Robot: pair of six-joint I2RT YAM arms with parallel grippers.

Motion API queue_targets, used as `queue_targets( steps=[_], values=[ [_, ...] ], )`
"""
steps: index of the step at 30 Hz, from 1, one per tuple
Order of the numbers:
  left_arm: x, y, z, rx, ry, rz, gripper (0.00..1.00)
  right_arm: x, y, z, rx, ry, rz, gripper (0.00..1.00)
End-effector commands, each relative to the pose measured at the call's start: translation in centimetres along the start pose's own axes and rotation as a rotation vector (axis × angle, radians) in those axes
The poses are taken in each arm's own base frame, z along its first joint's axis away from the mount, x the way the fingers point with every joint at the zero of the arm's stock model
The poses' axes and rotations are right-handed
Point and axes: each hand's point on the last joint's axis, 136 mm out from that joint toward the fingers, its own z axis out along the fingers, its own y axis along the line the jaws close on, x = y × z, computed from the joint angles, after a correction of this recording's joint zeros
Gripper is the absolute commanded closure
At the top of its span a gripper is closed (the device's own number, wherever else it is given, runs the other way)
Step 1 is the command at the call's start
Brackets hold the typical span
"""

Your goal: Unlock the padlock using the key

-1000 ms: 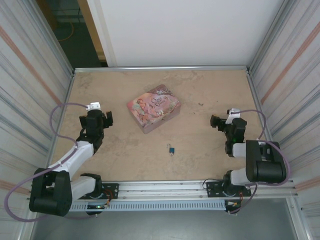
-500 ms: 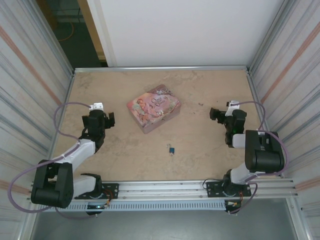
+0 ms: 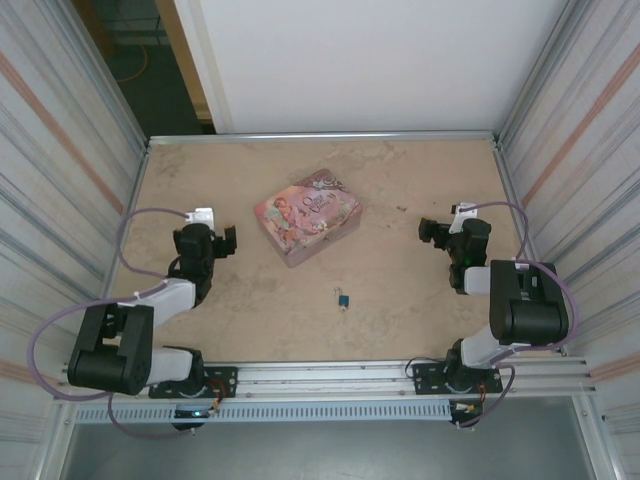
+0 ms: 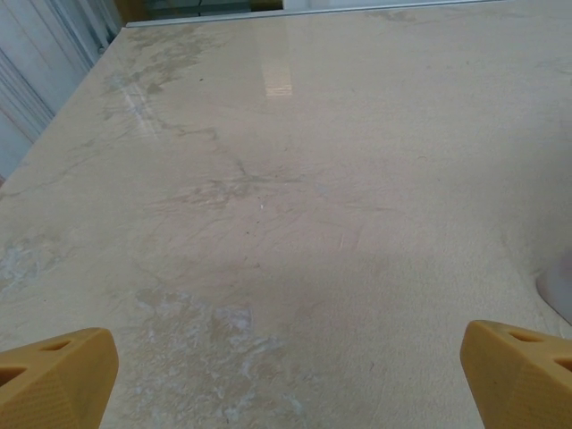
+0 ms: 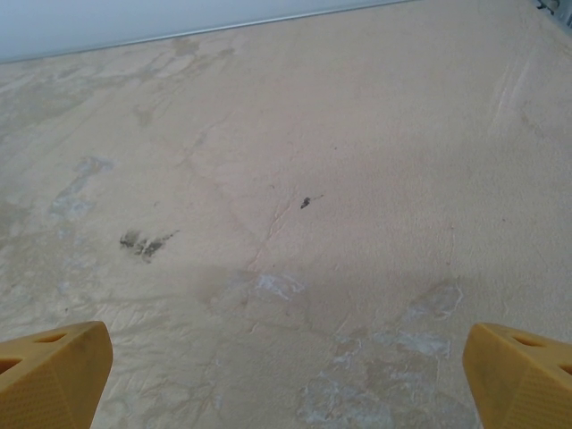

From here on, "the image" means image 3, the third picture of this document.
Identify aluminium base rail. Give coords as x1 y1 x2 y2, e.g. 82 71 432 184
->
53 360 599 402

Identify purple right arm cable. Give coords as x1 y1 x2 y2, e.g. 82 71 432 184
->
457 200 582 430

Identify pink storybook tin box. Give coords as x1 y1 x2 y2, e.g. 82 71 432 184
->
252 168 365 270

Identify aluminium rear frame bar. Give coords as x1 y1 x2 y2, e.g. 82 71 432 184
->
146 130 502 147

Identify white slotted cable duct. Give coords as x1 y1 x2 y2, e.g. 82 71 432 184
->
72 402 460 425

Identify wooden door frame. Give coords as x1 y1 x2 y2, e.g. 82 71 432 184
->
153 0 217 122

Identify aluminium side frame bar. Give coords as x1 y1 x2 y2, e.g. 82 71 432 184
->
491 139 574 357
99 142 152 301

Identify orange floor cable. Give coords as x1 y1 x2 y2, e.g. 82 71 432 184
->
115 43 151 84

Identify corrugated translucent side panel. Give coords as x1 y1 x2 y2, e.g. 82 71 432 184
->
0 0 150 480
499 0 640 480

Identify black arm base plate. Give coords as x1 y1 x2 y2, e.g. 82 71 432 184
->
409 363 504 397
148 365 239 400

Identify grey metal shelf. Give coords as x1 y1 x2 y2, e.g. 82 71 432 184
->
59 422 601 480

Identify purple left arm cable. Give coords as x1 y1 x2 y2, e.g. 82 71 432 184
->
27 207 206 440

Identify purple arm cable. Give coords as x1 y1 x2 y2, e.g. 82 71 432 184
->
457 200 582 430
27 207 206 440

